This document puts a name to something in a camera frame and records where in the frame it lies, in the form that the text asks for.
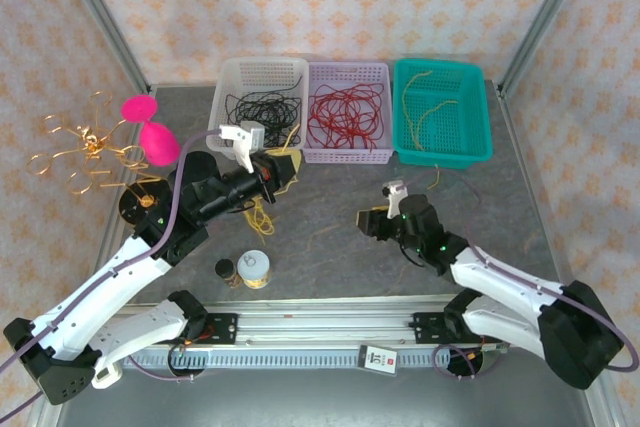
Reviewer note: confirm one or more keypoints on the teal plastic basket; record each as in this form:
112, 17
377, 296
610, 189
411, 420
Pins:
440, 159

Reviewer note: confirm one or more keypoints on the lilac plastic basket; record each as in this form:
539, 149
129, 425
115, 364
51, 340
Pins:
345, 156

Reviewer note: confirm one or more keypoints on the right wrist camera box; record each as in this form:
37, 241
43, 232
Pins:
395, 194

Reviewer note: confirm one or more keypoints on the aluminium frame post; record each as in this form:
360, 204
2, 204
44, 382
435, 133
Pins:
545, 17
100, 22

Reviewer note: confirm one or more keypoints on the white label tag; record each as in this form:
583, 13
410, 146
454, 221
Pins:
378, 360

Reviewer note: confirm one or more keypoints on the white plastic basket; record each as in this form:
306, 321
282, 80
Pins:
225, 82

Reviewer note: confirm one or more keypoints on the silver tin can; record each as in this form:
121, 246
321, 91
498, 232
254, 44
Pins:
254, 269

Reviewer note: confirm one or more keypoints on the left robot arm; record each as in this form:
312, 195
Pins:
100, 287

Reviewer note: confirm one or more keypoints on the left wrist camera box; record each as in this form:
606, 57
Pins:
245, 139

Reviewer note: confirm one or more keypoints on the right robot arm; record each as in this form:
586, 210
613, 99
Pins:
500, 277

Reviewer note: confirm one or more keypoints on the white digital timer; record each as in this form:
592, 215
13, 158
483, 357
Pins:
110, 378

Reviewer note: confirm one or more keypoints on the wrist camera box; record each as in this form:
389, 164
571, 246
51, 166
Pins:
395, 194
245, 139

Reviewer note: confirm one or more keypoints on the small dark jar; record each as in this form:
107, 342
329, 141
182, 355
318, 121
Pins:
226, 272

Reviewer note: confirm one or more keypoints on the pink egg-shaped sponge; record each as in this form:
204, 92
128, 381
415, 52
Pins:
159, 144

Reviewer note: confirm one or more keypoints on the aluminium mounting rail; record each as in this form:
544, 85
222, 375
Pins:
325, 324

